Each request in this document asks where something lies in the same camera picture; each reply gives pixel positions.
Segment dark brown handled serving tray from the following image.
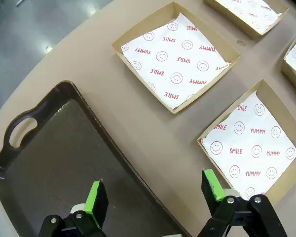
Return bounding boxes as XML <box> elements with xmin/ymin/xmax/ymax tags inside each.
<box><xmin>0</xmin><ymin>80</ymin><xmax>192</xmax><ymax>237</ymax></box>

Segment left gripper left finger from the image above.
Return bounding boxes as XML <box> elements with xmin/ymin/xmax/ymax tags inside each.
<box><xmin>38</xmin><ymin>179</ymin><xmax>109</xmax><ymax>237</ymax></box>

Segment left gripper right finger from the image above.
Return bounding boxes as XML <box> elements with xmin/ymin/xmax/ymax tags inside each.
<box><xmin>197</xmin><ymin>168</ymin><xmax>288</xmax><ymax>237</ymax></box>

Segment brown cardboard box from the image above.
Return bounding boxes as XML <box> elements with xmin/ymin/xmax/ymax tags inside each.
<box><xmin>203</xmin><ymin>0</ymin><xmax>290</xmax><ymax>40</ymax></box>
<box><xmin>111</xmin><ymin>1</ymin><xmax>242</xmax><ymax>115</ymax></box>
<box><xmin>280</xmin><ymin>29</ymin><xmax>296</xmax><ymax>93</ymax></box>
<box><xmin>196</xmin><ymin>79</ymin><xmax>296</xmax><ymax>207</ymax></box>

